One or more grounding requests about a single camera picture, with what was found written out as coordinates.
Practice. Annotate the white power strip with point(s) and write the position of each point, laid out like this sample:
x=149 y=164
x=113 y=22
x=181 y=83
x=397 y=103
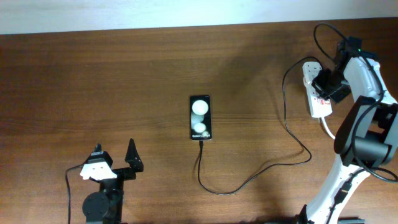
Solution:
x=319 y=108

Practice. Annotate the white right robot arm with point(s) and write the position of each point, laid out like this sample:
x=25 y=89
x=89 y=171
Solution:
x=367 y=138

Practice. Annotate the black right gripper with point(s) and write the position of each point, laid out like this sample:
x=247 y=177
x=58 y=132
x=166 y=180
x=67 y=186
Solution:
x=318 y=83

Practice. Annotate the black Galaxy smartphone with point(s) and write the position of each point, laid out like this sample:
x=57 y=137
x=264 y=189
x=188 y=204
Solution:
x=200 y=118

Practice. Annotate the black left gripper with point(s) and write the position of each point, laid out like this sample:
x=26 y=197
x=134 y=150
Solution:
x=135 y=162

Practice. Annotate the white charger adapter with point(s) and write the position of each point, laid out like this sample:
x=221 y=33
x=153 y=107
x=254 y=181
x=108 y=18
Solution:
x=310 y=72

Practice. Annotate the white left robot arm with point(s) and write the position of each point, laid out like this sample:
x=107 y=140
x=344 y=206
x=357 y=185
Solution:
x=106 y=205

